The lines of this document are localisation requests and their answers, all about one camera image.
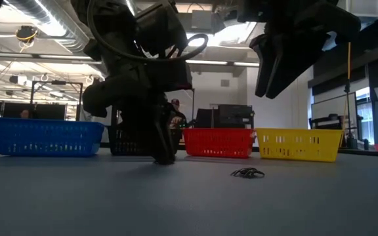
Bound black monitor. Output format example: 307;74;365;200
2;102;34;119
34;102;67;121

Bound blue plastic basket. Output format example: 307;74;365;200
0;117;106;157

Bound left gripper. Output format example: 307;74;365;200
82;58;193;164

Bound long ceiling light fixture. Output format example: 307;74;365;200
0;52;261;68

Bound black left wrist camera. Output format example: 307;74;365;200
136;1;190;60

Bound black equipment desk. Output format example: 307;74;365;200
309;113;345;130

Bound black ceiling device yellow cable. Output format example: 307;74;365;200
14;25;39;53

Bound grey ceiling unit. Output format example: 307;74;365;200
188;9;226;34

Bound black tripod stand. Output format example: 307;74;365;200
343;80;360;150

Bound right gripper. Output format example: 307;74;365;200
238;0;362;98

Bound black computer equipment stack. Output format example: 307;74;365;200
194;104;255;130

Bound black plastic basket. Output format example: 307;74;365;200
106;126;183;157

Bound black metal frame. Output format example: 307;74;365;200
30;80;84;122
188;87;196;129

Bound yellow hanging cord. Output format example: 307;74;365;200
346;42;353;81

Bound yellow plastic basket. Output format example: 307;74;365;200
255;128;345;163

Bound red plastic basket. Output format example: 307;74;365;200
182;128;256;159

